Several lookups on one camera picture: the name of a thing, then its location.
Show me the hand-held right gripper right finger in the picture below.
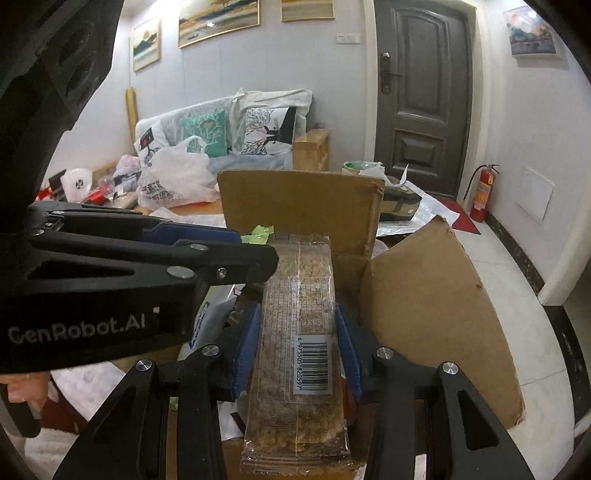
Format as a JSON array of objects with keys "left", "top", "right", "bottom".
[{"left": 335, "top": 305, "right": 536, "bottom": 480}]

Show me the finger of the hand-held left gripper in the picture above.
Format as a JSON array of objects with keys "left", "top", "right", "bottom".
[
  {"left": 27, "top": 224, "right": 280, "bottom": 305},
  {"left": 28, "top": 203, "right": 242, "bottom": 246}
]

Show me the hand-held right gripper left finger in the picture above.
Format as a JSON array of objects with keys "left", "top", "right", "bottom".
[{"left": 53, "top": 300, "right": 264, "bottom": 480}]

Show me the clear cereal bar packet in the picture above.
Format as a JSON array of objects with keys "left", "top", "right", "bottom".
[{"left": 240, "top": 232, "right": 355, "bottom": 474}]

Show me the brown cardboard box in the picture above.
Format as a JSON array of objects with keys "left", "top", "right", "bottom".
[{"left": 166, "top": 169, "right": 527, "bottom": 480}]

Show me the person's left hand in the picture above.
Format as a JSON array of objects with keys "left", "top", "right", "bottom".
[{"left": 0, "top": 370, "right": 51, "bottom": 411}]

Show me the green snack packet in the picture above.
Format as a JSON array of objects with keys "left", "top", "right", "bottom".
[{"left": 241, "top": 224, "right": 276, "bottom": 246}]

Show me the white plastic bag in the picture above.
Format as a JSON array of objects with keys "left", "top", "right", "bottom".
[{"left": 137, "top": 136, "right": 221, "bottom": 209}]

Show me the pink plastic bag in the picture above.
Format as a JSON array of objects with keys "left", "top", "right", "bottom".
[{"left": 115, "top": 154, "right": 140, "bottom": 186}]

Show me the teal cushion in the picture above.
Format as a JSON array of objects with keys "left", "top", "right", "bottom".
[{"left": 178, "top": 110, "right": 228, "bottom": 158}]

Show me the white black red print cushion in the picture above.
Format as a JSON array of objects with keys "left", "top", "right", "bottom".
[{"left": 134, "top": 122, "right": 168, "bottom": 168}]

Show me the white tree print cushion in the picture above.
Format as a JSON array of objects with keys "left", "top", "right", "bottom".
[{"left": 230, "top": 107, "right": 297, "bottom": 158}]

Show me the wooden roll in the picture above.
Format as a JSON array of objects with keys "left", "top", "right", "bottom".
[{"left": 125, "top": 89, "right": 140, "bottom": 154}]

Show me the wooden side table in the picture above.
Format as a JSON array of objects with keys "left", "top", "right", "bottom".
[{"left": 293, "top": 128, "right": 331, "bottom": 172}]

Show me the white covered sofa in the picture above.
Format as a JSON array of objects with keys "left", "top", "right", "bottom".
[{"left": 133, "top": 88, "right": 313, "bottom": 172}]

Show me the dark plastic-wrapped container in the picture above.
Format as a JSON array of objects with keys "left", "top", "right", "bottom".
[{"left": 382, "top": 184, "right": 424, "bottom": 223}]

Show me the green white bowl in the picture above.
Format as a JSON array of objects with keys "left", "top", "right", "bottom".
[{"left": 342, "top": 159, "right": 385, "bottom": 180}]

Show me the small framed landscape painting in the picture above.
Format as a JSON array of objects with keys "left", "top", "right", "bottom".
[{"left": 132, "top": 17, "right": 162, "bottom": 73}]

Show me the red fire extinguisher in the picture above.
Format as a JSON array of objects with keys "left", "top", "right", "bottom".
[{"left": 462, "top": 163, "right": 501, "bottom": 224}]

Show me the wide framed landscape painting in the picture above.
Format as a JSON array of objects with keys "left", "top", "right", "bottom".
[{"left": 178, "top": 0, "right": 260, "bottom": 49}]

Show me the framed golden hill painting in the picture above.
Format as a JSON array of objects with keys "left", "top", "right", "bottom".
[{"left": 281, "top": 0, "right": 334, "bottom": 23}]

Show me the dark brown door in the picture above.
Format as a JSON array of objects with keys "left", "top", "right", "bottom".
[{"left": 372, "top": 0, "right": 477, "bottom": 200}]

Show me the white wall panel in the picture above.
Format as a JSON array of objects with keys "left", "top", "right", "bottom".
[{"left": 516, "top": 167, "right": 555, "bottom": 222}]

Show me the wall poster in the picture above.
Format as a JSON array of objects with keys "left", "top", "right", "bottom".
[{"left": 503, "top": 6, "right": 567, "bottom": 59}]

